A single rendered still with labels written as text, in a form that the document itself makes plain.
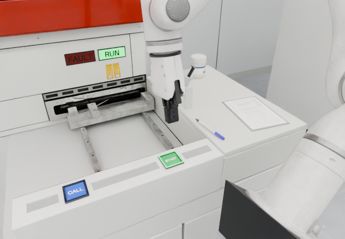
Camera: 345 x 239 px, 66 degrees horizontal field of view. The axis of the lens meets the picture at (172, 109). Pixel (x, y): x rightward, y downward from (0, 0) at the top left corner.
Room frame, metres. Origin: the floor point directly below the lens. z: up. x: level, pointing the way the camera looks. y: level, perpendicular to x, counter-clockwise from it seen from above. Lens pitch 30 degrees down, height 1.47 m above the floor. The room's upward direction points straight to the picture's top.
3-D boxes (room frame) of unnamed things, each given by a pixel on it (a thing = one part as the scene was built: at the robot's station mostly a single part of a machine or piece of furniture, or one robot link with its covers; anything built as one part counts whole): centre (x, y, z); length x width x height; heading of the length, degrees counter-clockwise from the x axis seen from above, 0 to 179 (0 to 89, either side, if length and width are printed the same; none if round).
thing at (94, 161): (0.77, 0.30, 0.84); 0.50 x 0.02 x 0.03; 26
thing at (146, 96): (1.08, 0.12, 0.89); 0.08 x 0.03 x 0.03; 26
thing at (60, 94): (1.06, 0.33, 0.96); 0.44 x 0.01 x 0.02; 116
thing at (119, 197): (0.52, 0.12, 0.89); 0.55 x 0.09 x 0.14; 116
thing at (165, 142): (0.89, 0.06, 0.84); 0.50 x 0.02 x 0.03; 26
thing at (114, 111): (1.00, 0.26, 0.87); 0.36 x 0.08 x 0.03; 116
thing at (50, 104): (1.06, 0.33, 0.89); 0.44 x 0.02 x 0.10; 116
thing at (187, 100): (0.89, -0.05, 1.03); 0.06 x 0.04 x 0.13; 26
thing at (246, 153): (0.96, -0.17, 0.89); 0.62 x 0.35 x 0.14; 26
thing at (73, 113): (0.93, 0.40, 0.89); 0.08 x 0.03 x 0.03; 26
